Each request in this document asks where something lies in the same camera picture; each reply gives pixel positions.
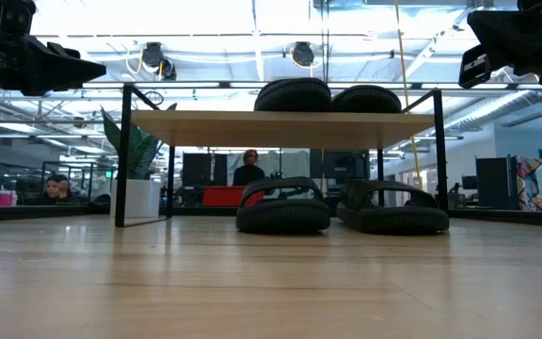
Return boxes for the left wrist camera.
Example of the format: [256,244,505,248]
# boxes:
[0,0,38,37]

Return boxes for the black monitor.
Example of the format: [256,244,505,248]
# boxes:
[182,152,230,188]
[309,147,372,181]

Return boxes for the black rubber slide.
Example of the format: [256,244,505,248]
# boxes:
[234,176,333,234]
[336,178,451,235]
[330,84,403,114]
[253,77,333,113]

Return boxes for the black cabinet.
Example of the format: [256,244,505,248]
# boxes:
[474,155,519,211]

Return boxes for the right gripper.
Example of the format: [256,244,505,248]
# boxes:
[457,0,542,90]

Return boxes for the black ceiling cord reel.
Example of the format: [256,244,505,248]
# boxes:
[140,40,179,82]
[291,40,316,68]

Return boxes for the yellow cable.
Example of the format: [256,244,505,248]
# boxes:
[393,0,424,190]

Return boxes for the red plastic bin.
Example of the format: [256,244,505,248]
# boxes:
[201,185,266,208]

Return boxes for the snake plant in white pot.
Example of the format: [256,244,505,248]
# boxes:
[100,103,179,219]

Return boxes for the wooden shelf black metal frame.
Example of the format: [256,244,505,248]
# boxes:
[114,83,451,229]

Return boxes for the black aluminium rig frame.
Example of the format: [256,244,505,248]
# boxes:
[0,202,542,229]

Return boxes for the colourful patchwork quilt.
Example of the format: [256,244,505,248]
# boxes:
[515,155,542,213]

